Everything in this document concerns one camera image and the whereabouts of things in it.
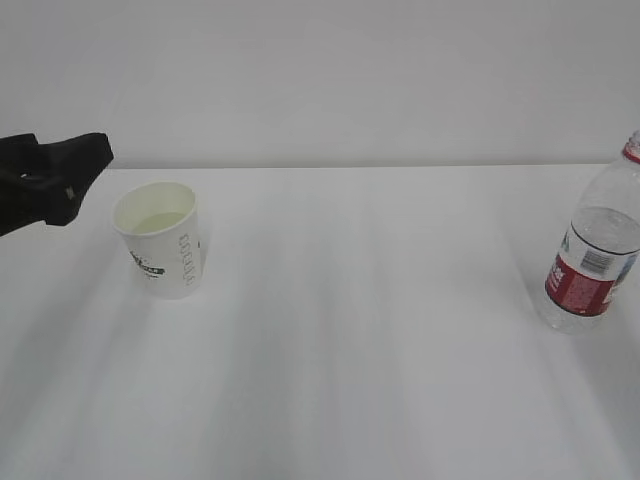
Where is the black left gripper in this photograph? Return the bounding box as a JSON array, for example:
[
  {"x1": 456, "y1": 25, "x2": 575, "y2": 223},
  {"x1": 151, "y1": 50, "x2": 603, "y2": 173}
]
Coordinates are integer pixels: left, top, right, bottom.
[{"x1": 0, "y1": 132, "x2": 114, "y2": 236}]

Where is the clear water bottle red label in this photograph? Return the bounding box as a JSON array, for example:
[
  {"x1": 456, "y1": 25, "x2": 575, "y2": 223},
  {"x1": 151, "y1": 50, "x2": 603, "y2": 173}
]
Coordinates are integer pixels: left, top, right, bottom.
[{"x1": 540, "y1": 132, "x2": 639, "y2": 333}]

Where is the white paper cup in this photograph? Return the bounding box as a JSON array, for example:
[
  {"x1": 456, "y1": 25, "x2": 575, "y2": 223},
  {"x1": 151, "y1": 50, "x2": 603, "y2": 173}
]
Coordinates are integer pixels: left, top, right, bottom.
[{"x1": 112, "y1": 181, "x2": 202, "y2": 299}]

